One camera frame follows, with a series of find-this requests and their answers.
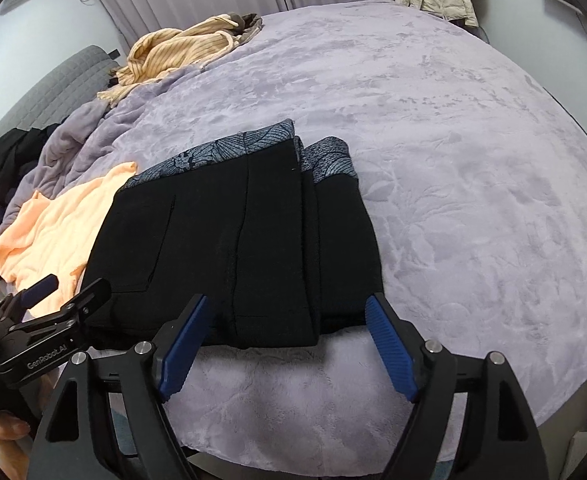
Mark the yellow striped sweater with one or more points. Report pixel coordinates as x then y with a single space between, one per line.
173 50

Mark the purple fleece blanket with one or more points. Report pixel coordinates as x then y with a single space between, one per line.
448 185

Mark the orange shirt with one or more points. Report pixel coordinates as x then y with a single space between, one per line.
53 230

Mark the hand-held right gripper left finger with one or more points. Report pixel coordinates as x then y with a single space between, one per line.
183 350

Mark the person's left hand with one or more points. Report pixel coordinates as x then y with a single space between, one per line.
8 427

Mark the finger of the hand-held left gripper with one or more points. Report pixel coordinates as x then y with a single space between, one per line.
86 300
41 287

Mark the black pants with patterned waistband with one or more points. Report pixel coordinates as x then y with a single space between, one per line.
223 240

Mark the black clothes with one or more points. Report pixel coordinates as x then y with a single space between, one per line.
13 155

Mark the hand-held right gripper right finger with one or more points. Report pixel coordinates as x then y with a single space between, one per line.
388 347

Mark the grey-brown garment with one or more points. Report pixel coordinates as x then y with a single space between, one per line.
246 27

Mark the grey quilted headboard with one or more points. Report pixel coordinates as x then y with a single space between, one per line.
48 90

